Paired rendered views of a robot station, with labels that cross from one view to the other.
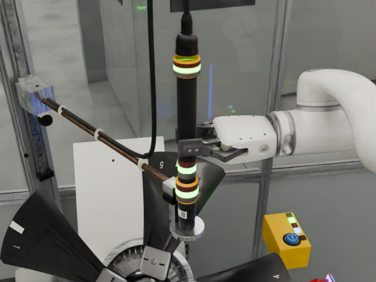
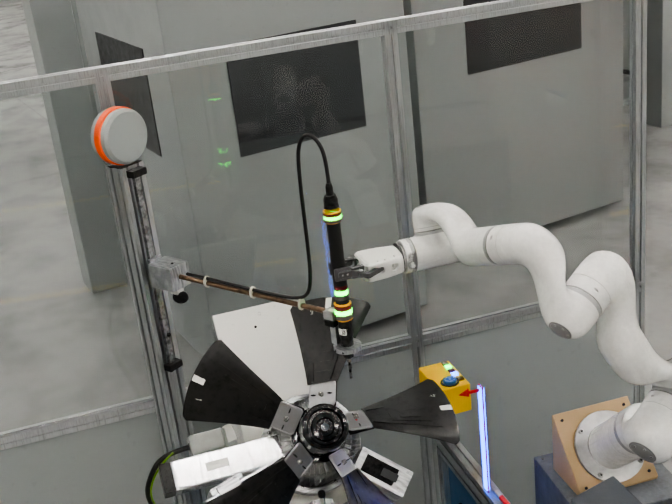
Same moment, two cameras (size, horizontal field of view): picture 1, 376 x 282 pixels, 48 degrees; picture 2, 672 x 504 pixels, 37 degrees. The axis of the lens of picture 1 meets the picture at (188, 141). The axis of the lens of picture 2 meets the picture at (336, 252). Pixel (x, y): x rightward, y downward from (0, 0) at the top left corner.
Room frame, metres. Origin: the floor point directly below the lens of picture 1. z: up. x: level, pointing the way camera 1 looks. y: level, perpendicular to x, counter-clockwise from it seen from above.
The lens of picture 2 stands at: (-1.58, 0.25, 2.56)
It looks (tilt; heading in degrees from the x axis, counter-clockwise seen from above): 22 degrees down; 354
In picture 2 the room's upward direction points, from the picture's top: 7 degrees counter-clockwise
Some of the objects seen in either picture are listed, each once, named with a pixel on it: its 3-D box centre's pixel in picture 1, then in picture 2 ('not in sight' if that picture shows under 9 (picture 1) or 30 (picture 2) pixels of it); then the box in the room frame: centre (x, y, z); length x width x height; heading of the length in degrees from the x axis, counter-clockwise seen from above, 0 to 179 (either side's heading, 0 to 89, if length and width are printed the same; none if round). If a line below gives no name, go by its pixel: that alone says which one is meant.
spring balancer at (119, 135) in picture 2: not in sight; (119, 135); (1.17, 0.50, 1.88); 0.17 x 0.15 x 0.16; 99
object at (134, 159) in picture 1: (98, 136); (251, 293); (0.87, 0.21, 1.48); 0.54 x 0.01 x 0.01; 44
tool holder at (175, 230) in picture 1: (183, 208); (342, 330); (0.65, 0.01, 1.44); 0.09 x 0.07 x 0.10; 44
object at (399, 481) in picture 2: not in sight; (378, 475); (0.68, -0.04, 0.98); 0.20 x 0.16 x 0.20; 9
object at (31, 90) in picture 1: (34, 94); (167, 273); (1.10, 0.43, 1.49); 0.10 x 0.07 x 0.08; 44
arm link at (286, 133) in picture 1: (279, 134); (405, 256); (0.67, -0.17, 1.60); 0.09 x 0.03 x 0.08; 9
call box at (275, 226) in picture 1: (285, 241); (444, 390); (0.99, -0.31, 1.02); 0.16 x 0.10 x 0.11; 9
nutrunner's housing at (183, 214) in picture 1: (187, 144); (339, 273); (0.65, 0.00, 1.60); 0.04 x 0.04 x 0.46
